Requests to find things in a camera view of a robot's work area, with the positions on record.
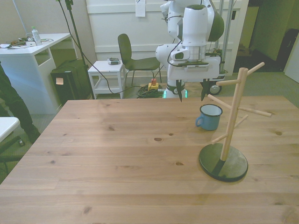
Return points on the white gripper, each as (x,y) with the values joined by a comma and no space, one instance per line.
(194,76)

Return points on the blue enamel mug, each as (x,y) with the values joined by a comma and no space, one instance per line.
(210,122)

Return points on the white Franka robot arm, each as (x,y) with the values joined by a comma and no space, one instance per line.
(194,23)

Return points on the wooden mug tree black base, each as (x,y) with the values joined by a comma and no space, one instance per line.
(233,168)

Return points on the yellow emergency stop button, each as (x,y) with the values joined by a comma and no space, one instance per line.
(154,86)

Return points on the dark moulded chair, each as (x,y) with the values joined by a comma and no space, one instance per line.
(125,49)

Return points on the grey handheld device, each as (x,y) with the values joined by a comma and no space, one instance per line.
(113,61)

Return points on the small white side table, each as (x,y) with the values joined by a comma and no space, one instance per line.
(105,67)

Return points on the white paper sheet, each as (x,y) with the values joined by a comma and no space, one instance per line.
(140,8)

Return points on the tall black box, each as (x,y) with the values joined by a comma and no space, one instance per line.
(288,44)

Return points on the black computer tower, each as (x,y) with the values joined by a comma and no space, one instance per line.
(70,88)

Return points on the black tripod stand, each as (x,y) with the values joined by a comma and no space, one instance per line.
(77,32)

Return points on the orange sticky note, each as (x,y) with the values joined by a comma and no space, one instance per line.
(59,81)

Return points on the clear plastic bottle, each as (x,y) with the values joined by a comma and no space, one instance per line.
(37,37)

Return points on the white power adapter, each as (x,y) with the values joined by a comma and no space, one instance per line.
(30,44)

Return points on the white desk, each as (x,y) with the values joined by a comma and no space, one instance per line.
(21,70)

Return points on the person's dark trouser leg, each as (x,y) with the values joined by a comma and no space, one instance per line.
(16,105)

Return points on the white table corner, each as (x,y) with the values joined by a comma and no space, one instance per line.
(7,127)

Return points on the black office chair base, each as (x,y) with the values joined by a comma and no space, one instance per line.
(9,144)

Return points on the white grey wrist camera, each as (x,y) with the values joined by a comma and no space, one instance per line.
(180,55)

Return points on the aluminium frame pole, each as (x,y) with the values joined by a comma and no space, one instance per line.
(226,35)

